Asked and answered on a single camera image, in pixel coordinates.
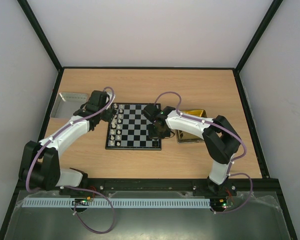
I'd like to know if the gold tin box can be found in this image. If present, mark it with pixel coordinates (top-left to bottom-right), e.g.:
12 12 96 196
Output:
175 109 207 144

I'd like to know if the black silver chess board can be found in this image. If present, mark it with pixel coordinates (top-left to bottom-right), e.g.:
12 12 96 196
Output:
105 102 162 151

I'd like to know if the silver tin lid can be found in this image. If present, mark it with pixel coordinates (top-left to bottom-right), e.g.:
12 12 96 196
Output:
50 92 88 119

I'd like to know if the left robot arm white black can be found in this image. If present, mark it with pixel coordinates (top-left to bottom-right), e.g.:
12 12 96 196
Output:
18 86 116 193

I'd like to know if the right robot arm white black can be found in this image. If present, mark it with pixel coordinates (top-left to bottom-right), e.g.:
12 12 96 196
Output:
142 103 243 196

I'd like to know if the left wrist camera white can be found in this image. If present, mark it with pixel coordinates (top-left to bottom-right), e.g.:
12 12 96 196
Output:
106 88 116 106

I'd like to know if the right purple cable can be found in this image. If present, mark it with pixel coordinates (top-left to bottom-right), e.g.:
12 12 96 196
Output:
153 91 254 215

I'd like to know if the purple cable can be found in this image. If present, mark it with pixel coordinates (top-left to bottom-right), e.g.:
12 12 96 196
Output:
26 85 117 235
153 91 254 215

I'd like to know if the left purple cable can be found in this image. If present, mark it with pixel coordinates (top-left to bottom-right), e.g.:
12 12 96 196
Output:
26 85 117 235

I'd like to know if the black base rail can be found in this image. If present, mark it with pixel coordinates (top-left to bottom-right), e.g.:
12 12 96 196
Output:
17 177 283 198

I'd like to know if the white slotted cable duct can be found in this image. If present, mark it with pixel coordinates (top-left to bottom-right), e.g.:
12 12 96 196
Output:
21 197 211 209

